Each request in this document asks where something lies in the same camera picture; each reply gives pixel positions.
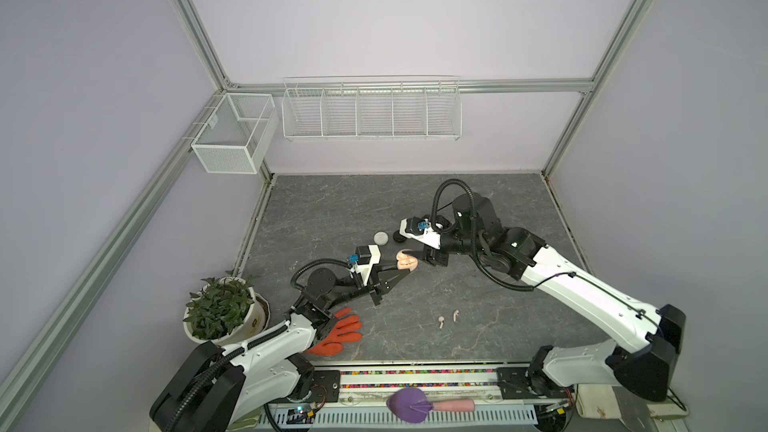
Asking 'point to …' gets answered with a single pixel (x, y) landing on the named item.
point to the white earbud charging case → (381, 238)
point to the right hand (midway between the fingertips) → (409, 235)
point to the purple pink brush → (412, 405)
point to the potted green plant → (226, 310)
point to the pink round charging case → (406, 262)
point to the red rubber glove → (343, 332)
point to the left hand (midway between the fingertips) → (407, 271)
